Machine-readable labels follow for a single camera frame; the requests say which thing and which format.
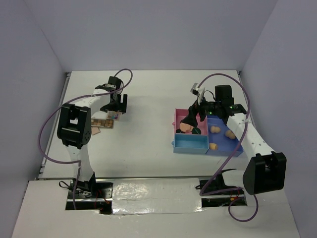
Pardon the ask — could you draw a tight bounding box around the colourful glitter eyeshadow palette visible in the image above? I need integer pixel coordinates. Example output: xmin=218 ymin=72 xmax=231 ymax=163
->
xmin=106 ymin=111 xmax=121 ymax=120

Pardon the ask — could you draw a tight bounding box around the light blue drawer box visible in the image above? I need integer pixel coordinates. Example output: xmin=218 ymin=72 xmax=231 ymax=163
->
xmin=172 ymin=133 xmax=209 ymax=154

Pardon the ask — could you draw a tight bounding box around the gourd sponge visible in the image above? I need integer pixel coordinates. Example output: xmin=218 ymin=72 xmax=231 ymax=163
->
xmin=210 ymin=125 xmax=221 ymax=133
xmin=225 ymin=130 xmax=236 ymax=139

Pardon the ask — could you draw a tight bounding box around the silver foil tape sheet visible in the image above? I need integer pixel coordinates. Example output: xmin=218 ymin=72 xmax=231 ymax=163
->
xmin=112 ymin=178 xmax=203 ymax=215

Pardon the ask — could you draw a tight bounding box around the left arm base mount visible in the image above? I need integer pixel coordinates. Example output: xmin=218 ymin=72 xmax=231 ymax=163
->
xmin=58 ymin=177 xmax=113 ymax=215

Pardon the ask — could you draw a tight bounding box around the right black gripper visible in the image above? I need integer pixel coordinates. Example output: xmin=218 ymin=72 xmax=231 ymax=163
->
xmin=182 ymin=93 xmax=221 ymax=127

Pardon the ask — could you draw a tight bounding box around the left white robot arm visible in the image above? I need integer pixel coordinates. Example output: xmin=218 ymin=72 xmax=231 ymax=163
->
xmin=57 ymin=76 xmax=128 ymax=198

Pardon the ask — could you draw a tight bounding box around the brown eyeshadow palette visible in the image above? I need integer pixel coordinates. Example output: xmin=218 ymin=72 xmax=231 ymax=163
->
xmin=91 ymin=119 xmax=114 ymax=128

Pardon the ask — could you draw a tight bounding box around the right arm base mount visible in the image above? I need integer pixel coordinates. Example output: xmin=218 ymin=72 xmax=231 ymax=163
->
xmin=201 ymin=169 xmax=247 ymax=208

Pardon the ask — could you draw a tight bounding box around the orange teardrop sponge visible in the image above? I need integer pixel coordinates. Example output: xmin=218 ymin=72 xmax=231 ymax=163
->
xmin=209 ymin=143 xmax=218 ymax=150

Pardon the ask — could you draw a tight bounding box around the peach puff with ribbon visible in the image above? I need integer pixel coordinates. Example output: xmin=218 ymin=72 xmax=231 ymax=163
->
xmin=180 ymin=122 xmax=194 ymax=133

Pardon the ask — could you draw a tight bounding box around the aluminium rail left edge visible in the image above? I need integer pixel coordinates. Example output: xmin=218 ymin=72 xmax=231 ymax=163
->
xmin=36 ymin=72 xmax=71 ymax=180

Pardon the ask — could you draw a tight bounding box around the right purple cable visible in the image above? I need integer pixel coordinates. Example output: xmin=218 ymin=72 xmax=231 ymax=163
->
xmin=198 ymin=73 xmax=260 ymax=222

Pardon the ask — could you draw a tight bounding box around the pink drawer box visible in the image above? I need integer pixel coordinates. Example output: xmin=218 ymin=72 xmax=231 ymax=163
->
xmin=173 ymin=109 xmax=209 ymax=135

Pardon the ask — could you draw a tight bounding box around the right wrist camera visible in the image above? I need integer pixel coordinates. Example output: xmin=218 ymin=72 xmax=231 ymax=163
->
xmin=190 ymin=83 xmax=205 ymax=105

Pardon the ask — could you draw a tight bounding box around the purple-blue organizer tray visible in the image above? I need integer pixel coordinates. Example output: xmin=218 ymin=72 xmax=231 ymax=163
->
xmin=206 ymin=116 xmax=238 ymax=157

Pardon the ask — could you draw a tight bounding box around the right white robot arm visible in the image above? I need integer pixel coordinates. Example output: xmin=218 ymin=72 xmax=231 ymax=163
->
xmin=177 ymin=83 xmax=287 ymax=195

